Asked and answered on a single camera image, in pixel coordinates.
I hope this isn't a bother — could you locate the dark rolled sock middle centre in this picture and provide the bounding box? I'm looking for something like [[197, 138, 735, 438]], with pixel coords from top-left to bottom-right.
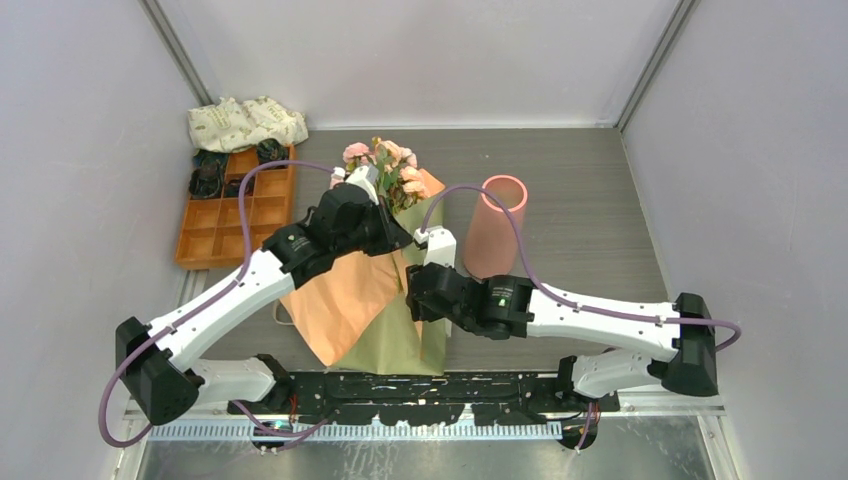
[[223, 177, 255, 198]]

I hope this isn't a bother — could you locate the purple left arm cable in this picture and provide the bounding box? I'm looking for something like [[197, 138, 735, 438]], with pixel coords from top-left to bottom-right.
[[97, 160, 346, 454]]

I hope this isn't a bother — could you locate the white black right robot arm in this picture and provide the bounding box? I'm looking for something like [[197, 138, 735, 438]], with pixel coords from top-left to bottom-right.
[[406, 263, 718, 411]]

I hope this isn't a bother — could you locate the pink cylindrical vase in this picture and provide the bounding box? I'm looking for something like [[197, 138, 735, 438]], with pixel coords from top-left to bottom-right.
[[462, 175, 528, 279]]

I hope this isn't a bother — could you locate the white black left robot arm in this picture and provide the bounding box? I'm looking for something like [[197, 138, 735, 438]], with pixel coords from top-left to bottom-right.
[[116, 184, 413, 426]]

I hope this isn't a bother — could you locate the dark rolled sock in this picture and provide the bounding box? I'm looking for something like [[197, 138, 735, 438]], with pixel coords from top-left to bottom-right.
[[256, 138, 289, 165], [188, 164, 223, 200], [223, 177, 255, 198], [192, 149, 229, 169]]

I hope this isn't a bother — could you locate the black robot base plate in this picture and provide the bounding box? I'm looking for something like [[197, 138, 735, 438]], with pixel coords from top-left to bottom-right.
[[245, 371, 588, 427]]

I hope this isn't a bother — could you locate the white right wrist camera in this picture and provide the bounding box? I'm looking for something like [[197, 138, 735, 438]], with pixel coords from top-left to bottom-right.
[[413, 226, 457, 268]]

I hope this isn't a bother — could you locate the green orange wrapping paper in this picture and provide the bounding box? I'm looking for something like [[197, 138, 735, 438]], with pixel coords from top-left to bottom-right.
[[278, 168, 454, 378]]

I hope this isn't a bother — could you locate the green paper flower bouquet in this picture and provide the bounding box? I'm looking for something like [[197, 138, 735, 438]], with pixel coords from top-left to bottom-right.
[[329, 137, 432, 293]]

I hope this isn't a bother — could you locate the orange wooden compartment tray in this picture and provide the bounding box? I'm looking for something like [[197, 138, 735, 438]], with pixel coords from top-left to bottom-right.
[[174, 145, 297, 271]]

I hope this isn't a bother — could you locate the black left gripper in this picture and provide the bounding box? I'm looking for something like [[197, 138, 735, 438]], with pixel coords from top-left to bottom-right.
[[334, 195, 413, 258]]

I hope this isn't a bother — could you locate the dark rolled sock middle left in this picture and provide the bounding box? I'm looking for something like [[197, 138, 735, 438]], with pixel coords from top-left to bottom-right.
[[188, 164, 223, 200]]

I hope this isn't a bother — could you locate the aluminium frame rail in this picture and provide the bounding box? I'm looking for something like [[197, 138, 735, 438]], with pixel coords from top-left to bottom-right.
[[116, 264, 718, 447]]

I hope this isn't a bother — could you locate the dark rolled sock top left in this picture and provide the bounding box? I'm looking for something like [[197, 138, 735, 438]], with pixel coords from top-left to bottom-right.
[[192, 149, 229, 169]]

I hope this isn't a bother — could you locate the dark rolled sock top right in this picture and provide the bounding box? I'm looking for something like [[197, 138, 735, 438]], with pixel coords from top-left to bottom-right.
[[256, 138, 289, 165]]

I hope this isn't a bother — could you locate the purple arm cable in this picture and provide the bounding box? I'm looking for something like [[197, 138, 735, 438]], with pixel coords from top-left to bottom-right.
[[97, 160, 346, 454], [413, 184, 742, 453]]

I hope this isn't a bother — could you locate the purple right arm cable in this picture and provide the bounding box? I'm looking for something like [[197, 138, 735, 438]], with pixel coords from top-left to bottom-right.
[[413, 184, 742, 453]]

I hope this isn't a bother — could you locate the cream printed cloth bag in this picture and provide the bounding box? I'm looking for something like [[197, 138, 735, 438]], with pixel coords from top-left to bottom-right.
[[187, 96, 309, 153]]

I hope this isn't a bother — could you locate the beige printed ribbon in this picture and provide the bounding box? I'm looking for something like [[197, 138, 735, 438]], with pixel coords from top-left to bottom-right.
[[271, 300, 294, 327]]

